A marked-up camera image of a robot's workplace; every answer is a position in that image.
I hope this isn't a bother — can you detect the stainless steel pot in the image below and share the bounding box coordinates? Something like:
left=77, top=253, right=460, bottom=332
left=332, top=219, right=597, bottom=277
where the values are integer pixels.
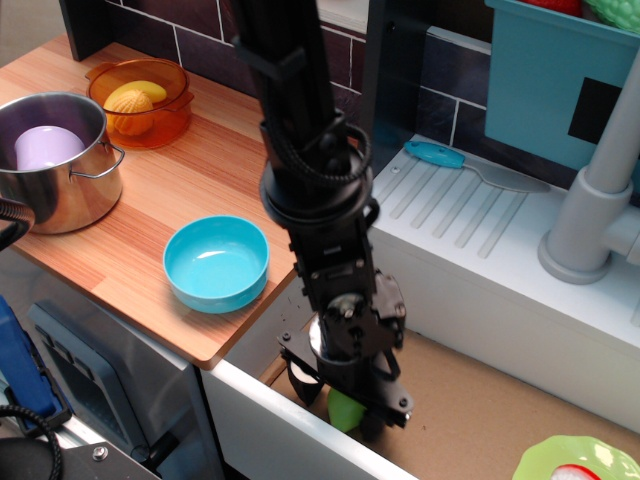
left=1, top=92, right=125, bottom=234

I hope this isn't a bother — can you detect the green toy pear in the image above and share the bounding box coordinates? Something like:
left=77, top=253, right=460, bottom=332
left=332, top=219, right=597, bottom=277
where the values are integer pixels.
left=327, top=389, right=366, bottom=433

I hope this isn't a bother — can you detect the black gooseneck tube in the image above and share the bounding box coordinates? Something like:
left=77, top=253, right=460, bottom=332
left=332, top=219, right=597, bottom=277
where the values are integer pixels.
left=0, top=198, right=35, bottom=250

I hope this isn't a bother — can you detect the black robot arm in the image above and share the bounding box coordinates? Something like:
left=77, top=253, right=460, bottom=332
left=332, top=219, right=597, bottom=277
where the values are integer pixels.
left=231, top=1, right=414, bottom=441

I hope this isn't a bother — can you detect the green plastic plate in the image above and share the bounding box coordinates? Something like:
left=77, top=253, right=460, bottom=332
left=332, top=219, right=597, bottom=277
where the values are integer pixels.
left=512, top=435, right=639, bottom=480

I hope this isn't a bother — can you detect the red white toy food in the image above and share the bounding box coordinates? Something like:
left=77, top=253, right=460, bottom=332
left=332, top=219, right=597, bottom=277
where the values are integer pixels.
left=550, top=464, right=600, bottom=480

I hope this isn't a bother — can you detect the lilac plastic cup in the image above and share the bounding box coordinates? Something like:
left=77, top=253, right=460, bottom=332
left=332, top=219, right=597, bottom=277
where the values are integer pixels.
left=14, top=125, right=85, bottom=171

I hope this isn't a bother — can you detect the toy oven door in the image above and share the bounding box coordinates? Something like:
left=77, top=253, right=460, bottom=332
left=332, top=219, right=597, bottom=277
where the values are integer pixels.
left=27, top=301, right=208, bottom=479

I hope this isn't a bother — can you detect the black metal base plate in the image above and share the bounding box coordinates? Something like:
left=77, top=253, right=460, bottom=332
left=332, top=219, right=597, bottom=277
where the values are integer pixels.
left=0, top=434, right=161, bottom=480

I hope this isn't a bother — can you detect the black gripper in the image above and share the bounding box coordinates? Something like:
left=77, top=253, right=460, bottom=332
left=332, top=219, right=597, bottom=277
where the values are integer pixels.
left=278, top=319, right=414, bottom=442

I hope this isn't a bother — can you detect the teal storage box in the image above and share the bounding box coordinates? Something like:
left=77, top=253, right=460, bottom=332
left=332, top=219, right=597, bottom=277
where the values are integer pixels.
left=485, top=1, right=639, bottom=170

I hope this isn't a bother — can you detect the white toy sink unit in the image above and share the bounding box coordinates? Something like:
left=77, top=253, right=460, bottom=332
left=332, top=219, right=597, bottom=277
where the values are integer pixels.
left=203, top=153, right=639, bottom=479

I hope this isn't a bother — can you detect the green textured toy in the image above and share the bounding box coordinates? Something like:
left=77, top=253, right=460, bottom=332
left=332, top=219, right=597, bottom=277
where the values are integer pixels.
left=586, top=0, right=640, bottom=33

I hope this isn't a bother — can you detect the yellow toy banana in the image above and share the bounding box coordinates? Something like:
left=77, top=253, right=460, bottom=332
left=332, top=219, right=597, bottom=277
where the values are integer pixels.
left=103, top=80, right=167, bottom=110

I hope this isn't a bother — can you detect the blue handled toy knife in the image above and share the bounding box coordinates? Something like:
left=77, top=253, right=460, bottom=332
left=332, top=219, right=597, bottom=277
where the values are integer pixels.
left=403, top=140, right=550, bottom=193

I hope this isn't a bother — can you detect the orange toy corn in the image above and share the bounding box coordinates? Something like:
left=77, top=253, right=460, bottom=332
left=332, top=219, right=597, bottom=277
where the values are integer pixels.
left=106, top=90, right=153, bottom=137

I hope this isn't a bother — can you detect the blue clamp object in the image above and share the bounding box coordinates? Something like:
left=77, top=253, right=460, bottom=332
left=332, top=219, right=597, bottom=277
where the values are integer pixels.
left=1, top=298, right=72, bottom=428

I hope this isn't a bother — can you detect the blue plastic bowl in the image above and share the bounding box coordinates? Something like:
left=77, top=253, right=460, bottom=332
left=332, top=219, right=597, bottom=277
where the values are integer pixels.
left=163, top=215, right=270, bottom=314

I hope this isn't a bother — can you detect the orange transparent bowl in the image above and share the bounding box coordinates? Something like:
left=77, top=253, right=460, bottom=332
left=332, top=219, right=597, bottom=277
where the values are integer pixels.
left=86, top=58, right=194, bottom=149

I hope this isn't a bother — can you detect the grey toy faucet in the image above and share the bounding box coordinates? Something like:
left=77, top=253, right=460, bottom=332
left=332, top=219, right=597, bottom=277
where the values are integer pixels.
left=538, top=59, right=639, bottom=285

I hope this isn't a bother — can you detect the red toy item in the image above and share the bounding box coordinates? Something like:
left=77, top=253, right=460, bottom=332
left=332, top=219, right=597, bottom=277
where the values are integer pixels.
left=522, top=0, right=582, bottom=18

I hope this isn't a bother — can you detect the black braided cable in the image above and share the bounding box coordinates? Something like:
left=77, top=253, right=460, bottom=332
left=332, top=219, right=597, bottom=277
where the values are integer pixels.
left=0, top=404, right=64, bottom=480

